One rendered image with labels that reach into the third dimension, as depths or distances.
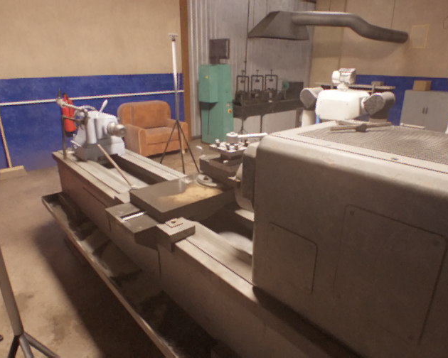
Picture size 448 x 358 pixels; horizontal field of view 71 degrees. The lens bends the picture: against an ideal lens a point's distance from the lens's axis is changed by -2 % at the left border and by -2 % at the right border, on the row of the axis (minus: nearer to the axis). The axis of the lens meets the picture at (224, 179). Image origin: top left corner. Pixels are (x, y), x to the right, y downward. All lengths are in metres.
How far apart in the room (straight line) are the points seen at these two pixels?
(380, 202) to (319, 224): 0.17
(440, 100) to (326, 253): 7.07
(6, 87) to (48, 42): 0.85
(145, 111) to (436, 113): 5.72
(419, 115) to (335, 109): 6.00
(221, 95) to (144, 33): 1.67
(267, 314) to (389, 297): 0.39
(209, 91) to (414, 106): 4.41
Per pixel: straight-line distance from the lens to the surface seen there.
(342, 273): 0.84
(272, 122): 6.50
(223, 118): 5.88
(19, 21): 5.48
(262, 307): 1.05
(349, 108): 1.94
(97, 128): 2.44
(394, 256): 0.75
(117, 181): 2.07
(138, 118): 5.58
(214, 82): 5.87
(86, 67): 5.66
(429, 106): 7.85
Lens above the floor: 1.52
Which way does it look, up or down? 20 degrees down
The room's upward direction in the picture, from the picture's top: straight up
